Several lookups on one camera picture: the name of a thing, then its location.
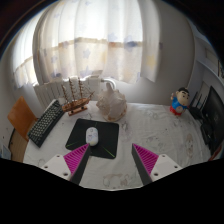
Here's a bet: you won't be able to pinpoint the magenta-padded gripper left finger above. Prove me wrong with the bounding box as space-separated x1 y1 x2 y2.
41 143 92 186

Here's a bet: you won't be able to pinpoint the black computer monitor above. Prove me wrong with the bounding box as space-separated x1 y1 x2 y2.
200 94 224 156

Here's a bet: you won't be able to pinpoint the orange wooden chair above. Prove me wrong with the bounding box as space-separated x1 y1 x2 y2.
7 95 39 163

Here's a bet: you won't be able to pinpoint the black mouse pad green lines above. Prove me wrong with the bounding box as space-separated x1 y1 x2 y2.
65 118 120 160

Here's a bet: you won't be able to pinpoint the black router with antennas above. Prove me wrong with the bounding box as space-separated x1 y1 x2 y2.
189 91 206 121

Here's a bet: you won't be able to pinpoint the wooden model sailing ship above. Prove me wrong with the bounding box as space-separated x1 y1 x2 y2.
61 77 95 117

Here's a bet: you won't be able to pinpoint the large white conch shell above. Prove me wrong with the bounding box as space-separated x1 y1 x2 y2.
95 82 129 123

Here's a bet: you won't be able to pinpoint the cartoon boy figurine clock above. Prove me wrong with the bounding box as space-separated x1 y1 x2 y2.
169 87 191 117

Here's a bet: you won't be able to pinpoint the white wall shelf unit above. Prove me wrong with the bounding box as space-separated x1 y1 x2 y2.
195 34 224 86

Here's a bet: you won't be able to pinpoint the black computer keyboard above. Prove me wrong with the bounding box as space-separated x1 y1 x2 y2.
27 99 65 149

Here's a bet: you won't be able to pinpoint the white star-print curtain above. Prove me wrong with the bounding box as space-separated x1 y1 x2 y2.
13 0 162 90

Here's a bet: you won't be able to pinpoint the white radiator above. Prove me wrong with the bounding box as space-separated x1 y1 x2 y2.
33 75 117 110

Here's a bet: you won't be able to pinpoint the white cartoon-print tablecloth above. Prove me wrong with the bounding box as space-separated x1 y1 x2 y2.
22 99 218 191

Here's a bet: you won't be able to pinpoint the white cartoon-print computer mouse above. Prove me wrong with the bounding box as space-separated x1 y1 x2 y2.
85 126 100 147

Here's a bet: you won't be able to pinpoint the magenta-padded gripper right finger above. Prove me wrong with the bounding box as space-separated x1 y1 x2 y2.
131 143 183 186

